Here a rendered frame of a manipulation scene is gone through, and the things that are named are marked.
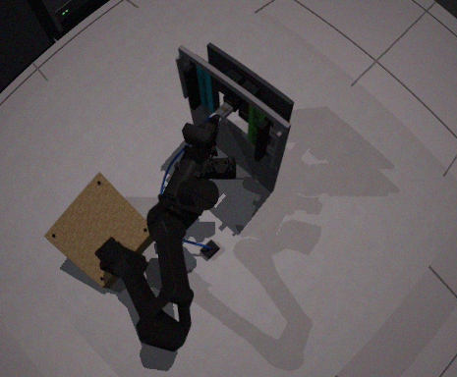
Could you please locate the blue cable with plug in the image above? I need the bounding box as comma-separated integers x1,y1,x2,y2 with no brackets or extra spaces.
160,102,234,250

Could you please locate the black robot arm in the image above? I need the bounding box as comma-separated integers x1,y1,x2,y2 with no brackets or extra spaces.
95,153,236,351

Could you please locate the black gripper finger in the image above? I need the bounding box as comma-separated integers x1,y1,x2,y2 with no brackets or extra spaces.
199,114,220,134
210,124,220,156

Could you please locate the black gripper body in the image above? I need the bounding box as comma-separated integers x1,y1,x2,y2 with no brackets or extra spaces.
174,123,215,179

